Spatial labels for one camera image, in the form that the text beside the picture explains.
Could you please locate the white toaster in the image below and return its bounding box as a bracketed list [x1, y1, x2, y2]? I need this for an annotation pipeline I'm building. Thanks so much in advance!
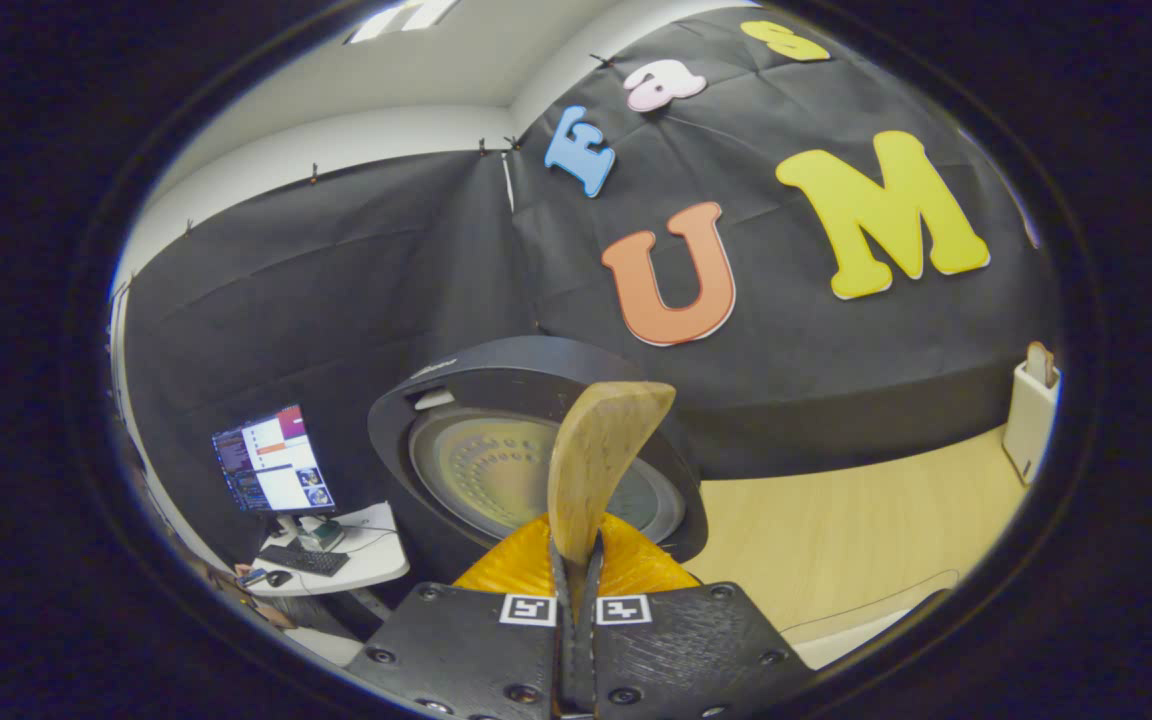
[1001, 358, 1064, 488]

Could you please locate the computer monitor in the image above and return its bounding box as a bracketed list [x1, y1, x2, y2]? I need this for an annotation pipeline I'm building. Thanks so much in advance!
[212, 403, 337, 515]

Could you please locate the black keyboard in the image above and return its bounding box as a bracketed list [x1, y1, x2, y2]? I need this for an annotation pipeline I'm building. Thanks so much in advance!
[256, 543, 351, 578]

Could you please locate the wooden spoon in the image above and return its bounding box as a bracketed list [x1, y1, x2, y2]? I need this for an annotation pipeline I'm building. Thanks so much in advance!
[546, 380, 679, 566]

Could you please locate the black backdrop cloth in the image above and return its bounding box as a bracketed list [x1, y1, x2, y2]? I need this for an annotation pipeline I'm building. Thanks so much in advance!
[121, 5, 1062, 571]

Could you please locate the white side table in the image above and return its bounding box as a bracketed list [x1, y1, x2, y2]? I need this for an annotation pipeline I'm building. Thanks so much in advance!
[236, 500, 412, 641]

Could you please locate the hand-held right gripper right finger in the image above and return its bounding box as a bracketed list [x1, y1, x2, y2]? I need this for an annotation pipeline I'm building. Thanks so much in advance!
[576, 510, 817, 720]

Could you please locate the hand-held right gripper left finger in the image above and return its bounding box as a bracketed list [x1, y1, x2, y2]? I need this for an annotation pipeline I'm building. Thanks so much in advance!
[341, 510, 577, 720]

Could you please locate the silver black rice cooker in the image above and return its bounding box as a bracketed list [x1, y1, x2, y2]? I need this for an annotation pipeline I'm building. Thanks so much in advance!
[368, 335, 709, 586]

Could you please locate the ceiling light panel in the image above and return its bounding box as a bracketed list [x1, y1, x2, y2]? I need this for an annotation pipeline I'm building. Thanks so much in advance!
[344, 0, 462, 46]

